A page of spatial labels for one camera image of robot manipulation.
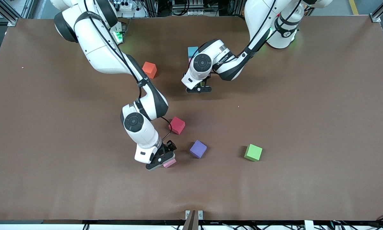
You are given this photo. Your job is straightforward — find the green foam cube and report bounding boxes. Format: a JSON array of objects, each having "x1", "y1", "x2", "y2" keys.
[{"x1": 244, "y1": 143, "x2": 263, "y2": 162}]

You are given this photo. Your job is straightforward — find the red foam cube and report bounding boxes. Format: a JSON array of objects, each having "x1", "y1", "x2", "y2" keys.
[{"x1": 168, "y1": 116, "x2": 186, "y2": 135}]

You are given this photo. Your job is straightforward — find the purple foam cube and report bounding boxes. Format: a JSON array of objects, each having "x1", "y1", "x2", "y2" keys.
[{"x1": 189, "y1": 140, "x2": 207, "y2": 159}]

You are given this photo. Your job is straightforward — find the orange foam cube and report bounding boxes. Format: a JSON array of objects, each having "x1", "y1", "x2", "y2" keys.
[{"x1": 142, "y1": 61, "x2": 158, "y2": 79}]

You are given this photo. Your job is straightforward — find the grey metal equipment rack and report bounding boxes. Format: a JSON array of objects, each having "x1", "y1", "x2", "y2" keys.
[{"x1": 172, "y1": 0, "x2": 211, "y2": 16}]

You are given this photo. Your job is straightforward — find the white power strip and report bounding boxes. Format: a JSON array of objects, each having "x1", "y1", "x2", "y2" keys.
[{"x1": 113, "y1": 1, "x2": 138, "y2": 12}]

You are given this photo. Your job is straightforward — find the small metal table bracket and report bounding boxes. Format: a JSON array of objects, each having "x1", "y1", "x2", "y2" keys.
[{"x1": 185, "y1": 210, "x2": 204, "y2": 220}]

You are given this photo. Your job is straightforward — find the white table frame rail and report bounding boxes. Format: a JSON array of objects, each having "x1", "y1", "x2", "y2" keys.
[{"x1": 0, "y1": 223, "x2": 383, "y2": 230}]

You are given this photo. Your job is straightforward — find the aluminium frame post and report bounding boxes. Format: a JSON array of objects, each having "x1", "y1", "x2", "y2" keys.
[
  {"x1": 370, "y1": 0, "x2": 383, "y2": 23},
  {"x1": 0, "y1": 0, "x2": 19, "y2": 27}
]

